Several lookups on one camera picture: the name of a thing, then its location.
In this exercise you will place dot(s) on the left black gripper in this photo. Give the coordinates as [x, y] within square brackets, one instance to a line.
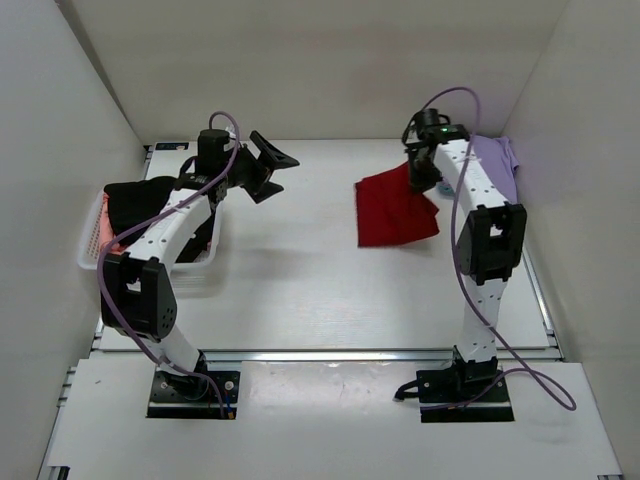
[273, 157]

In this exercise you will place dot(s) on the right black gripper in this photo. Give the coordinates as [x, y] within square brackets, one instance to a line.
[417, 182]

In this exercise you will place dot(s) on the red t shirt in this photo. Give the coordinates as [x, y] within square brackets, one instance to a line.
[389, 213]

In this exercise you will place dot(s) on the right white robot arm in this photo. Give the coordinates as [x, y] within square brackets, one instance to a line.
[485, 252]

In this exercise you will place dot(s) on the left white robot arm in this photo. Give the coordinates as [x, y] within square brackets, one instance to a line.
[136, 291]

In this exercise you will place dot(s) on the folded teal cloth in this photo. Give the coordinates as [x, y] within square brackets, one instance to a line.
[446, 189]

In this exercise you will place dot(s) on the folded lavender t shirt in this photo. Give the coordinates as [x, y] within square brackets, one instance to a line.
[500, 164]

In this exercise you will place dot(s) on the small label sticker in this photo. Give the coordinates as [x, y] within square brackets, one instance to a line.
[171, 146]

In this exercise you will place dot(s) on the black t shirt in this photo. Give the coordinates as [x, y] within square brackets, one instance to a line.
[131, 203]

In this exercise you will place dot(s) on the pink t shirt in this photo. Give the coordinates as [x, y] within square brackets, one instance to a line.
[106, 233]

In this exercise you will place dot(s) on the white plastic laundry basket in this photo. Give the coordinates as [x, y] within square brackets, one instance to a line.
[89, 248]

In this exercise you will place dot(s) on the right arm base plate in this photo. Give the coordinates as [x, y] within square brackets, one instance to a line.
[460, 405]

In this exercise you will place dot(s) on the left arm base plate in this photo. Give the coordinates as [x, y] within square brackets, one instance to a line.
[185, 397]

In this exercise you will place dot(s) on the aluminium rail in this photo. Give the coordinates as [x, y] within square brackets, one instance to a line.
[329, 356]

